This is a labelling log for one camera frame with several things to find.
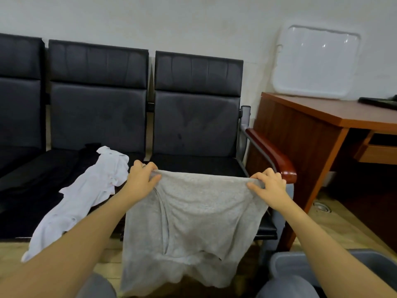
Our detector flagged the person's left hand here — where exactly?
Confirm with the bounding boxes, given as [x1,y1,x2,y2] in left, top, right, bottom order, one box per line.
[120,159,164,206]

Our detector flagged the black leather bench seat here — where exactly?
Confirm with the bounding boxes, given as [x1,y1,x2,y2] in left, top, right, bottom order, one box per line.
[148,50,280,241]
[0,38,151,241]
[0,32,48,179]

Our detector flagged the pile of clothes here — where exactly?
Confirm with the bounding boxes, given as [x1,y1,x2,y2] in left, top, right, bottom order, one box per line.
[0,142,131,264]

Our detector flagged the person's blue jeans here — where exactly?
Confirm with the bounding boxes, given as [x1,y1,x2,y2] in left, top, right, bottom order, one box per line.
[74,272,322,298]

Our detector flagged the grey plastic storage bin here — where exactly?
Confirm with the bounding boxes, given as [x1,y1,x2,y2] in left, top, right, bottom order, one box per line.
[267,248,397,298]

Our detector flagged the white plastic tray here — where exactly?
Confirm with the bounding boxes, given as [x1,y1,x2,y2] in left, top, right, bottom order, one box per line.
[270,23,363,101]

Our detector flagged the brown wooden bench armrest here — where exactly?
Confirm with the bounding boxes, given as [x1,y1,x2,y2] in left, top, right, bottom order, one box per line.
[245,126,299,184]

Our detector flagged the person's left forearm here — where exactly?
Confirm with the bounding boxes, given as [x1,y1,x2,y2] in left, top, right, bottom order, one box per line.
[0,194,139,298]

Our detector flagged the person's right hand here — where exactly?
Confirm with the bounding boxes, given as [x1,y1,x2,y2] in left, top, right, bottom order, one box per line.
[246,167,294,213]

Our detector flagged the grey t-shirt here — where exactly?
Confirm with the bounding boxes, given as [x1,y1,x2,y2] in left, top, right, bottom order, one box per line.
[119,168,270,297]

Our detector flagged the round metal floor drain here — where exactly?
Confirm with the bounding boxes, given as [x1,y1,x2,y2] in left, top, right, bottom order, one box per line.
[313,201,334,214]

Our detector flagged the black board green print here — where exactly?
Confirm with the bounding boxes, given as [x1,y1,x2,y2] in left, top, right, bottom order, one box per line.
[357,94,397,111]

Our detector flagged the person's right forearm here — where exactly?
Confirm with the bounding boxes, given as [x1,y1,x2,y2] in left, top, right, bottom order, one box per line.
[276,198,397,298]

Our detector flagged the brown wooden desk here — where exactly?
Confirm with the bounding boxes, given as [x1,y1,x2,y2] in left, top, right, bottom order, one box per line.
[244,91,397,253]

